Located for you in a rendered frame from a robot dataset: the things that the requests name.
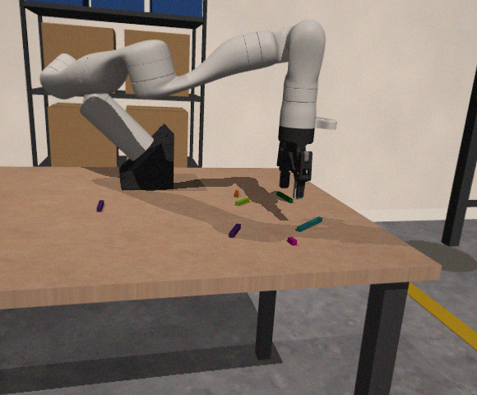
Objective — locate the lime green rod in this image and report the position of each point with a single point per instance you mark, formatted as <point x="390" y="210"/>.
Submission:
<point x="242" y="201"/>

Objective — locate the turquoise rod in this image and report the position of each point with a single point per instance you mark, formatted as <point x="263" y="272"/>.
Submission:
<point x="309" y="224"/>

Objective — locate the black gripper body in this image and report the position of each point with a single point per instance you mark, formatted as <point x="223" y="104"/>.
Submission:
<point x="298" y="138"/>

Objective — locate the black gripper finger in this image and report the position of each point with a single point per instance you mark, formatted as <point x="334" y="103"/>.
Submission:
<point x="284" y="169"/>
<point x="300" y="174"/>

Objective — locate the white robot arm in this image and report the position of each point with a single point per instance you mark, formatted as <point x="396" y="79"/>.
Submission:
<point x="151" y="71"/>

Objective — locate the purple rod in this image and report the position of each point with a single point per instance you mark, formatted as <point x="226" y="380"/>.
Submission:
<point x="100" y="206"/>
<point x="235" y="230"/>

